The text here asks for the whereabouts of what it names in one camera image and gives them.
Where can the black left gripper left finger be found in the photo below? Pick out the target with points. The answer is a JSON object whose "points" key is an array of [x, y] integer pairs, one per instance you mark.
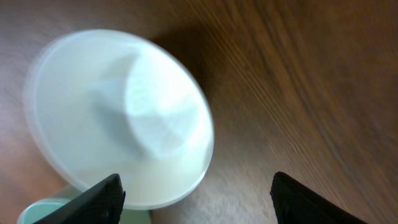
{"points": [[101, 204]]}

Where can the light green bowl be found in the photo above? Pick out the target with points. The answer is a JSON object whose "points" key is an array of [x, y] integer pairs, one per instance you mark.
{"points": [[44, 207]]}

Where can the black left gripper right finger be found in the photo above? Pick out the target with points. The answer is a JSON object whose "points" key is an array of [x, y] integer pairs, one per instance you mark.
{"points": [[295, 203]]}

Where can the white bowl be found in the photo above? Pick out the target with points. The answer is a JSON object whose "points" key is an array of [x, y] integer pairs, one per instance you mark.
{"points": [[101, 102]]}

